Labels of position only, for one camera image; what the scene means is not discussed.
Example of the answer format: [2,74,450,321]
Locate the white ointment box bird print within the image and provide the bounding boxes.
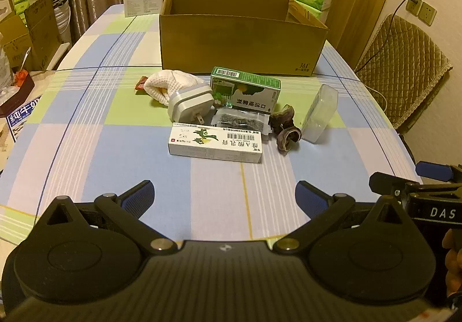
[167,123,263,164]

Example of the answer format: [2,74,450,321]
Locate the chair with quilted cover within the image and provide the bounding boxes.
[354,13,454,132]

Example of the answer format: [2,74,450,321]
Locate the green medicine box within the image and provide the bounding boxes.
[210,66,282,115]

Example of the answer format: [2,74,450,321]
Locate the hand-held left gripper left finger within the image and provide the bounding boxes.
[36,180,178,256]

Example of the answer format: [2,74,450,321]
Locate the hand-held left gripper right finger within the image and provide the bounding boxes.
[273,181,416,255]

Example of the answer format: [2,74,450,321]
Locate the person's right hand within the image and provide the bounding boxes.
[442,228,462,297]

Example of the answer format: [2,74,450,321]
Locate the stacked white buckets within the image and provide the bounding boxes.
[53,0,72,45]

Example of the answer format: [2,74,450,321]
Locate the white power adapter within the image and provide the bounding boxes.
[167,85,214,126]

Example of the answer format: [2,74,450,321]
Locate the brown cardboard box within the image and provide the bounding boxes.
[0,0,70,70]

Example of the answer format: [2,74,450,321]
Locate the white knitted sock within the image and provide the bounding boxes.
[143,69,205,106]

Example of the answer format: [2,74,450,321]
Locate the wall socket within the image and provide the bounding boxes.
[405,0,437,27]

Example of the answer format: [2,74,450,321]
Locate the clear plastic case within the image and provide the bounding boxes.
[301,83,339,144]

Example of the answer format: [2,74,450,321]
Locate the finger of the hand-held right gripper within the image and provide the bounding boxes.
[415,161,462,184]
[368,172,425,200]

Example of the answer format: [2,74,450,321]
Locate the dark brown tray box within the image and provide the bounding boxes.
[0,68,36,106]

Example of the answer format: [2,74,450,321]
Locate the flattened blue milk carton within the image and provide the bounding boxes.
[5,94,43,143]

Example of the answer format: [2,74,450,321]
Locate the black snack packet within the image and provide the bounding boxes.
[211,107,272,137]

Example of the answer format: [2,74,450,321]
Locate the small green tissue packs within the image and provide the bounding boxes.
[12,0,39,18]

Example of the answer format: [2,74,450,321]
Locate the black charger cable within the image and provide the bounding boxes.
[355,0,421,71]

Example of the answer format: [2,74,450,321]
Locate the white plastic bag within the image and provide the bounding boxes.
[0,45,14,96]

